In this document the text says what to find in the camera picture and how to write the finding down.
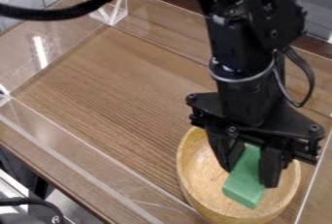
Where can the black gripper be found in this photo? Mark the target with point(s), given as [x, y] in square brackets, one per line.
[249, 114]

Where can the brown wooden bowl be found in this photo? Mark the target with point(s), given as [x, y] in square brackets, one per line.
[202, 178]

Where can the green rectangular block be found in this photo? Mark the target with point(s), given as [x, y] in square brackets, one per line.
[242, 186]

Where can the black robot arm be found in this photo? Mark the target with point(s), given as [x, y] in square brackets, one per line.
[250, 34]

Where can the clear acrylic corner bracket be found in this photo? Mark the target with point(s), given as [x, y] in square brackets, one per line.
[111, 12]

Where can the black metal bracket with bolt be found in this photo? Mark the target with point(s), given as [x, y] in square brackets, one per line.
[47, 212]

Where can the clear acrylic tray wall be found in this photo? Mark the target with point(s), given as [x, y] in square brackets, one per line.
[94, 111]

